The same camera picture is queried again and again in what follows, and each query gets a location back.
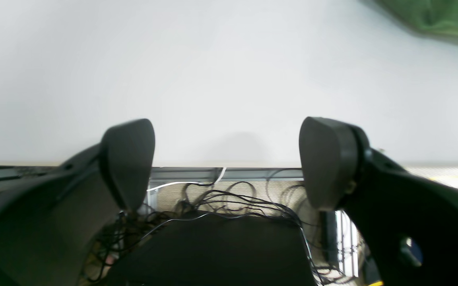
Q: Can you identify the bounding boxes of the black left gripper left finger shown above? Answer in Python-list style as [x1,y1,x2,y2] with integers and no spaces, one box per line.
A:
[0,119,155,286]

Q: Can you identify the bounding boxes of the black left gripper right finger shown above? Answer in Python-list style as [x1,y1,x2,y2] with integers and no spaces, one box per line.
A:
[299,116,458,286]

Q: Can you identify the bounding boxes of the green T-shirt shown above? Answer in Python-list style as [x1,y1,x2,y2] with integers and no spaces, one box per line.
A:
[376,0,458,44]

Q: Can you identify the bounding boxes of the tangled black cables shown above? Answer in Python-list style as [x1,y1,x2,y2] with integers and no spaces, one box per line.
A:
[82,169,357,286]

